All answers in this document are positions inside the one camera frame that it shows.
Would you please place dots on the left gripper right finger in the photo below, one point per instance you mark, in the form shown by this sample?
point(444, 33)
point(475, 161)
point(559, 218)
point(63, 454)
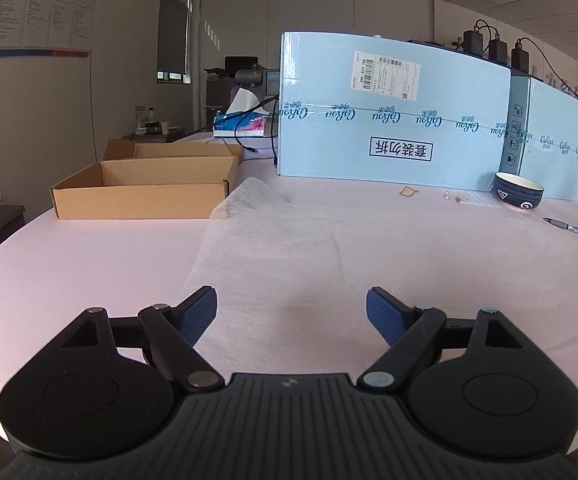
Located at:
point(413, 337)

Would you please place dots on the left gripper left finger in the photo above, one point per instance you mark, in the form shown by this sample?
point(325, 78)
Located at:
point(173, 332)

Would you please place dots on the white non-woven shopping bag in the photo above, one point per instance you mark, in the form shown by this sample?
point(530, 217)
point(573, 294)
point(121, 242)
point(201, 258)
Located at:
point(291, 279)

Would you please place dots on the yellow rubber band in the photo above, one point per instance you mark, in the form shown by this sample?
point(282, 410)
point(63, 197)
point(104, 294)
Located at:
point(408, 192)

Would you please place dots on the open cardboard box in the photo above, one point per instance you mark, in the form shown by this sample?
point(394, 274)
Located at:
point(146, 189)

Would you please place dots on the clear plastic wrapper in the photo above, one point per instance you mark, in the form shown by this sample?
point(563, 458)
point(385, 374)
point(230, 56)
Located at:
point(458, 197)

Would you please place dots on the dark blue ceramic bowl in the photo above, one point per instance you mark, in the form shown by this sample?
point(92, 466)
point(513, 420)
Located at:
point(517, 191)

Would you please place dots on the grey black pen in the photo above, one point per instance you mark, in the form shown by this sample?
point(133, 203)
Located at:
point(561, 225)

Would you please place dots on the tissue box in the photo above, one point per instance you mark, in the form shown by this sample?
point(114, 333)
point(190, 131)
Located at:
point(246, 116)

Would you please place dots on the large light blue box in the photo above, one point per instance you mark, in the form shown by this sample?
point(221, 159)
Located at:
point(374, 109)

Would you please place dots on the black power adapter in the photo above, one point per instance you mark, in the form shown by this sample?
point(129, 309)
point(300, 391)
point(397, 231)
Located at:
point(497, 48)
point(473, 43)
point(520, 60)

